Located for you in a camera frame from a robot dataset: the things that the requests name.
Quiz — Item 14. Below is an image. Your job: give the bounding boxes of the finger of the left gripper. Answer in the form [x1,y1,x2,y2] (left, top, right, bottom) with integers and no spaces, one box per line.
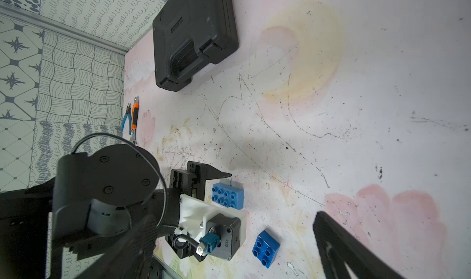
[186,161,232,200]

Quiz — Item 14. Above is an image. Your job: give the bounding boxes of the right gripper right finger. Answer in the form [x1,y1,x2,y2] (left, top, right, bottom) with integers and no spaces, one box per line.
[313,212,402,279]

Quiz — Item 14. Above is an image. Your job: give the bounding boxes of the orange utility knife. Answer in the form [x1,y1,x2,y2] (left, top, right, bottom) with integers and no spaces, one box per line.
[131,96,139,131]

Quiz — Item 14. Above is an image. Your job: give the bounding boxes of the blue handled pliers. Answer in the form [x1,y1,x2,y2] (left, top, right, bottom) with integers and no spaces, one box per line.
[120,104,132,135]

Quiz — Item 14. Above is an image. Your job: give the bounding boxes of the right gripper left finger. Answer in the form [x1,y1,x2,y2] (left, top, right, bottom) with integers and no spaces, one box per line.
[73,214,158,279]

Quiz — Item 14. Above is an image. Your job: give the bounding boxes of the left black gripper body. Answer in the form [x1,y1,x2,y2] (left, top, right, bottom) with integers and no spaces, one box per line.
[50,144,193,279]

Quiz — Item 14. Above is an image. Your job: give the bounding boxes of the black plastic tool case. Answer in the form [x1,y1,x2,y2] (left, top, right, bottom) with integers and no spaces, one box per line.
[152,0,239,91]

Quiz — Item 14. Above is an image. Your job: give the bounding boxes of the light blue lego brick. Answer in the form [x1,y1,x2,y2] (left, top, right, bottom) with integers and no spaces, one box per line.
[211,183,244,210]

